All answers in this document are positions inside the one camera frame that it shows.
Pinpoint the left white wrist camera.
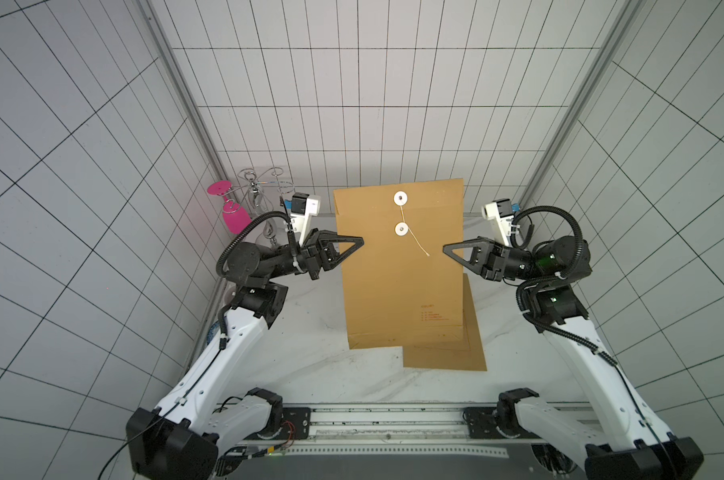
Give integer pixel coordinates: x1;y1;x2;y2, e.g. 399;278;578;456
285;192;321;246

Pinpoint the kraft file bag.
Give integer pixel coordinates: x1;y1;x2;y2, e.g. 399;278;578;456
403;274;487;372
334;179;464;349

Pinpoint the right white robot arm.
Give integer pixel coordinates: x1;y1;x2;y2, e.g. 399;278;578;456
443;199;704;479

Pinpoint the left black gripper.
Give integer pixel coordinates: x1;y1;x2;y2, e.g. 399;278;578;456
267;226;365;278

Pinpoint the white closure string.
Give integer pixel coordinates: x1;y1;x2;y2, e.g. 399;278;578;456
397;194;432;258

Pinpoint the silver metal glass rack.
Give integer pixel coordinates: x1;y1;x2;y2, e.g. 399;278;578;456
237;167;295;219

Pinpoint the pink plastic wine glass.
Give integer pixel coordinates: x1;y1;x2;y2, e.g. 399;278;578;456
207;180;253;235

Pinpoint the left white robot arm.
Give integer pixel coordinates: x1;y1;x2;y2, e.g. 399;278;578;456
124;211;364;479

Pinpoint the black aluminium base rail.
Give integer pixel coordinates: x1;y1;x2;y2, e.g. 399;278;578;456
217;403;579;457

